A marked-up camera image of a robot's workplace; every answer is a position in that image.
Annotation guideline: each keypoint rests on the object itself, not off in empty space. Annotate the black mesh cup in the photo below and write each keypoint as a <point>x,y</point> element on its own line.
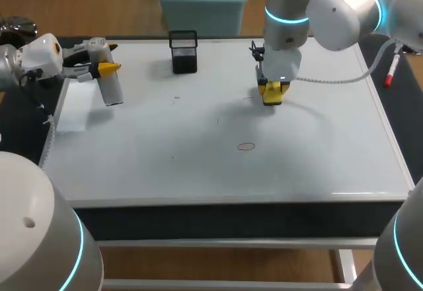
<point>183,54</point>

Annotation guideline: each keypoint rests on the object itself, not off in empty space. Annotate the large whiteboard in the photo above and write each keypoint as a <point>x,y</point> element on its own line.
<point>215,145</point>

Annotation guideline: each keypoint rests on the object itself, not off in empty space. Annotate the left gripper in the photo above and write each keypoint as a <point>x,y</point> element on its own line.
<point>41,54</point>

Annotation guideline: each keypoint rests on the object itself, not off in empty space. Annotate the red marker pen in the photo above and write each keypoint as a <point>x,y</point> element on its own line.
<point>392,69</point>

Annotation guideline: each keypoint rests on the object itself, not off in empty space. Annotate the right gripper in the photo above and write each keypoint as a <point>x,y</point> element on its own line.
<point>281,64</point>

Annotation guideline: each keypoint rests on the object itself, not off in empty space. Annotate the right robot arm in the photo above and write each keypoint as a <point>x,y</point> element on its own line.
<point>333,10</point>

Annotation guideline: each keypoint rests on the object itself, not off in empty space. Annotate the blue plastic bin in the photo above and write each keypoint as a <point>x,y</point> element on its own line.
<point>201,3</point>

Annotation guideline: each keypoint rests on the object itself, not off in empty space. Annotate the chrome chair base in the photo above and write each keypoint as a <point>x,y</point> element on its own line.
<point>16,25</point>

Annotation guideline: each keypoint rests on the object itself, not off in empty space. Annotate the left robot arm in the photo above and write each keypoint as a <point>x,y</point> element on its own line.
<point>29,205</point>

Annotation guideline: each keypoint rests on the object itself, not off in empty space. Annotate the white wiping cloth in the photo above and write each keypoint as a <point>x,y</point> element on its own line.
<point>74,109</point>

